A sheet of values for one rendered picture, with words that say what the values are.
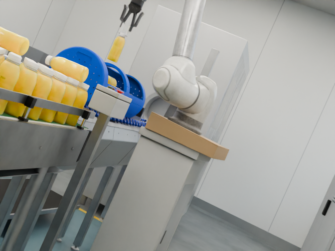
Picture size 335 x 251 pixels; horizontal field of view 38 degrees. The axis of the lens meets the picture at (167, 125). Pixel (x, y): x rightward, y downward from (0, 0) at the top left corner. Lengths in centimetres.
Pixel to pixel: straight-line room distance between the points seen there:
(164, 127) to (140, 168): 23
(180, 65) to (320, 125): 509
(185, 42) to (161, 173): 63
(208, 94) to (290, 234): 500
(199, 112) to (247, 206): 491
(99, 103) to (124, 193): 61
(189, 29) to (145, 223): 95
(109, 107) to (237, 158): 540
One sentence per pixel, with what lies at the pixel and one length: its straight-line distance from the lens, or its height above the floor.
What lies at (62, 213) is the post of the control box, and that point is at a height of 55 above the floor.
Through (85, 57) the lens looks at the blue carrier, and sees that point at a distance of 232.
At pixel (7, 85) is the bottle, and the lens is 146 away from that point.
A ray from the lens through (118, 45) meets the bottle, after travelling 293.
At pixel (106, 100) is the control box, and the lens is 190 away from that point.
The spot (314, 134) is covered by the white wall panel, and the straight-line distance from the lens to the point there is 716.
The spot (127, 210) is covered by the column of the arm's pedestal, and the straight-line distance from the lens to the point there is 237.
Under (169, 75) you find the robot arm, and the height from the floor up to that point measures 127.
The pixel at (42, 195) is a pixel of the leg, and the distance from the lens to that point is 238.
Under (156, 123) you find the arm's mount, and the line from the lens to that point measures 230.
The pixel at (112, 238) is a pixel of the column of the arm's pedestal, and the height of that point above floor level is 44.
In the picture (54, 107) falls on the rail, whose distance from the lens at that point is 174.
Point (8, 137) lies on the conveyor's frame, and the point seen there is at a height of 84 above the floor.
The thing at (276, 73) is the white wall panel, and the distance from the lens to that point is 730.
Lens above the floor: 110
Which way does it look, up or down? 1 degrees down
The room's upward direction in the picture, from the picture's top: 24 degrees clockwise
